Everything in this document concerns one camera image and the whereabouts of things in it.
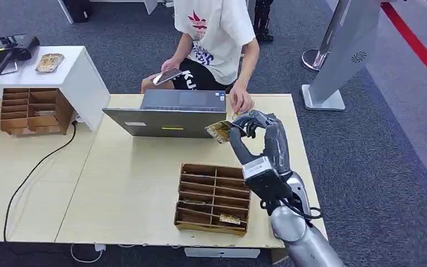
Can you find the person's right hand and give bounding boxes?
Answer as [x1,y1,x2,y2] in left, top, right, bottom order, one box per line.
[161,58,181,73]

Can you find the person's left hand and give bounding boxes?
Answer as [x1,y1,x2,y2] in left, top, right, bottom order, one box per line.
[229,82,255,114]

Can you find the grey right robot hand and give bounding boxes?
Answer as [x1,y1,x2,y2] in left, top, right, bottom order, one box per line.
[229,110,292,176]

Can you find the smartphone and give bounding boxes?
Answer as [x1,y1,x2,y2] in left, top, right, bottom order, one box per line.
[151,68,183,86]

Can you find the gold printed card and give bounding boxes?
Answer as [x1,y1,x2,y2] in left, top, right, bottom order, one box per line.
[205,121,236,145]

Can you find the person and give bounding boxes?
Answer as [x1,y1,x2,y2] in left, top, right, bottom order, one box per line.
[141,0,260,114]

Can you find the grey laptop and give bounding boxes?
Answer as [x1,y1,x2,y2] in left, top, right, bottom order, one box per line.
[102,89,228,139]

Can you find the wooden card box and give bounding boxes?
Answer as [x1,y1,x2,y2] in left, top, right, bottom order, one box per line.
[173,163,252,236]
[0,87,75,137]

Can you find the black robot legs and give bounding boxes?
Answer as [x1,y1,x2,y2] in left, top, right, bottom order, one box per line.
[253,0,275,42]

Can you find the white cabinet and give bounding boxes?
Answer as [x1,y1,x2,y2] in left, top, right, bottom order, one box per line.
[0,46,111,132]

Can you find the black computer case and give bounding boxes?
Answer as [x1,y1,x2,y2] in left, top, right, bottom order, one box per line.
[63,0,93,23]

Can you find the white kiosk stand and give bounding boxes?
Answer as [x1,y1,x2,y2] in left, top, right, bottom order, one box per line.
[301,0,384,111]

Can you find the long white box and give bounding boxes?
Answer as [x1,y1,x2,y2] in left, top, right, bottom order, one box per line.
[183,248,261,259]

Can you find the stack of gold cards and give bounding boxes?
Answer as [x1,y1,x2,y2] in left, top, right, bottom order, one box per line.
[35,53,66,73]

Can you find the black card terminal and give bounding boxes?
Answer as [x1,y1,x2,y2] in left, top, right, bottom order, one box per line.
[0,33,41,78]

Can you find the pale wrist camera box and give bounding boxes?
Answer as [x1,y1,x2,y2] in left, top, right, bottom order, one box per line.
[241,156,295,205]

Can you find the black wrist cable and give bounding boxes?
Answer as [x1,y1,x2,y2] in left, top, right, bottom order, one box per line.
[259,197,324,221]

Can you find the chrome stanchion post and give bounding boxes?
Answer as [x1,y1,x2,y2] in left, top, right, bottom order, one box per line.
[301,0,347,73]

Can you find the white cable with plug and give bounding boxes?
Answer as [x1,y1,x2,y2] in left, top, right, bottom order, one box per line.
[69,243,107,264]

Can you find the black power cable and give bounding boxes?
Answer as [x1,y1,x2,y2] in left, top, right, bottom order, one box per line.
[2,121,78,243]

